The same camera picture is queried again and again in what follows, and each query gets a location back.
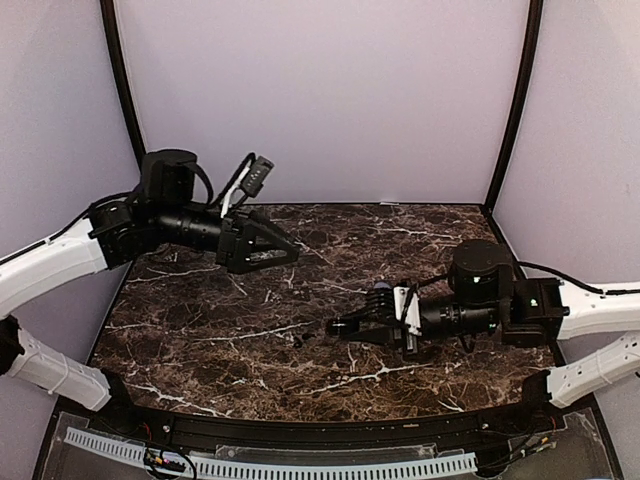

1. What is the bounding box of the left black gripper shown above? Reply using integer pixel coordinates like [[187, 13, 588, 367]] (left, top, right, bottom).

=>
[[153, 203, 300, 277]]

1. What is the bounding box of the black wireless earbud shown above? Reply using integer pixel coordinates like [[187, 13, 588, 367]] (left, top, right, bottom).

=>
[[293, 332, 314, 349]]

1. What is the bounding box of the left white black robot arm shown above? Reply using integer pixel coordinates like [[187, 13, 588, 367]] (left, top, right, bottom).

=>
[[1, 149, 299, 436]]

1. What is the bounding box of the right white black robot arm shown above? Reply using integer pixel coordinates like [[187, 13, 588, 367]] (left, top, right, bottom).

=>
[[326, 239, 639, 434]]

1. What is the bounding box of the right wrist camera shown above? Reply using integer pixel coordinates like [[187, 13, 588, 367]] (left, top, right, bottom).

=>
[[365, 284, 419, 320]]

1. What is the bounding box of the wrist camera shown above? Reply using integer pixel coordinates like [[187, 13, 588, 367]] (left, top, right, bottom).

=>
[[365, 284, 419, 320], [216, 152, 274, 218]]

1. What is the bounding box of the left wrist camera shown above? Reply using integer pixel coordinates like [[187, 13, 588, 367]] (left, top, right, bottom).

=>
[[216, 152, 274, 218]]

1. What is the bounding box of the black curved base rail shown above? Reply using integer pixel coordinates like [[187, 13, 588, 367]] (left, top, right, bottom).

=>
[[59, 389, 566, 451]]

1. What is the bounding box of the white slotted cable duct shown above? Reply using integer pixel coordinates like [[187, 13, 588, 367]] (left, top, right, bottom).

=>
[[64, 427, 478, 479]]

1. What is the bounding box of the left black frame post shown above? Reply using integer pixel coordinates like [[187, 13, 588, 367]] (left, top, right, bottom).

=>
[[99, 0, 165, 216]]

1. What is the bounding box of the black frame post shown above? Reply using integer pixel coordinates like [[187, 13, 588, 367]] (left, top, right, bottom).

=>
[[482, 0, 544, 217], [99, 0, 165, 216]]

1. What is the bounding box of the right black frame post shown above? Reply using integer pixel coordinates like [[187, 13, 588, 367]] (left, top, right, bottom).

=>
[[482, 0, 544, 217]]

